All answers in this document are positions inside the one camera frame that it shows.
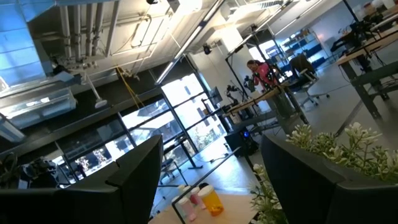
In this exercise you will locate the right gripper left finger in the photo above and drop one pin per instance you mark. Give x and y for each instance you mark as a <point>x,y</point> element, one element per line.
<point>124,199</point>

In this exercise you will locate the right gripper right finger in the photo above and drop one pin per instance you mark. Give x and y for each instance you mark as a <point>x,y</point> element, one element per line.
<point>304,193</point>

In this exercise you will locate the green medicine bottle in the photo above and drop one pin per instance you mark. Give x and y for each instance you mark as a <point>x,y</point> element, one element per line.
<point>181,187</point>

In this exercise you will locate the pink medicine bottle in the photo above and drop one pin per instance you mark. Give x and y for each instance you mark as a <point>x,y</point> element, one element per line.
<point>187,209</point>
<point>196,197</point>

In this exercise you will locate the orange medicine bottle white cap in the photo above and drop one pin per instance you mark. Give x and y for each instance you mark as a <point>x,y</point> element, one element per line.
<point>211,202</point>

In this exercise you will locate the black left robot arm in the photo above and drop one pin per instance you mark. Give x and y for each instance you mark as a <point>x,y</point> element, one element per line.
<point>34,172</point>

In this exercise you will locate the wooden shelf board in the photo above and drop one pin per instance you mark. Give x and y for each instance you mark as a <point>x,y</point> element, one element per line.
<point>237,210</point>

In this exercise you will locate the green potted plant black pot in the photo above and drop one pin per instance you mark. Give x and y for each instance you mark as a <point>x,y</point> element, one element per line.
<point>357,149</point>

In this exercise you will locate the black computer blue light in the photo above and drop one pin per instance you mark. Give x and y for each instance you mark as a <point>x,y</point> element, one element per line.
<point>241,141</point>

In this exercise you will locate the wooden workbench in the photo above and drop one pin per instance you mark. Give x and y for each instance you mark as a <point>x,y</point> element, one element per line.
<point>258,98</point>
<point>363,51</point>

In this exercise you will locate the black office chair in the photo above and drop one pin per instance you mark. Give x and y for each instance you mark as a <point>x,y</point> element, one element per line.
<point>303,77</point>

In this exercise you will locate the person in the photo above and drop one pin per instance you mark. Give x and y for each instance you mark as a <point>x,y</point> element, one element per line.
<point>262,74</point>

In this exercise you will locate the black monitor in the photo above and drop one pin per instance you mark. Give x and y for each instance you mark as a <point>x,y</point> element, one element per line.
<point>215,95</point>

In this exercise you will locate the long ceiling light bar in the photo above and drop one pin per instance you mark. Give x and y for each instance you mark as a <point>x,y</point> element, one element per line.
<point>186,46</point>

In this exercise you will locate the black ceiling spotlight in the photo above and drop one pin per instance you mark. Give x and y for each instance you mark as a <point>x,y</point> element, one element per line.
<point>206,49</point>

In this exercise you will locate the black metal shelf frame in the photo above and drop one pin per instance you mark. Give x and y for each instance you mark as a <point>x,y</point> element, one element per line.
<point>205,175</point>

